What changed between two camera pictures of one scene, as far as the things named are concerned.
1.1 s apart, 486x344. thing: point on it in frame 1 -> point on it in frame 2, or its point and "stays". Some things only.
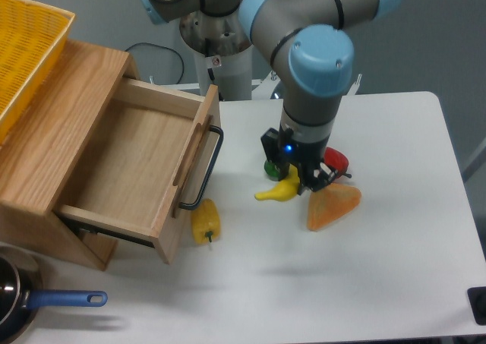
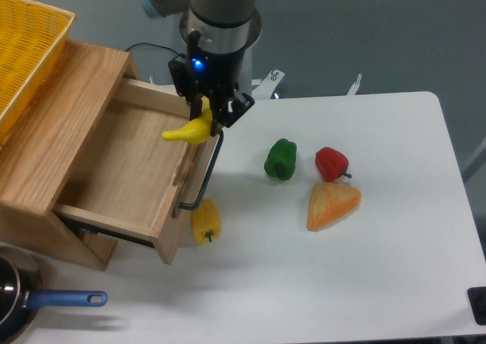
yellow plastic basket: [31, 36] stays
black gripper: [306, 156] -> [214, 76]
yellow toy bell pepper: [206, 222] stays
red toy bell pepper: [336, 160] stays
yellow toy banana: [284, 190] -> [197, 130]
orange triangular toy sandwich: [329, 203] stays
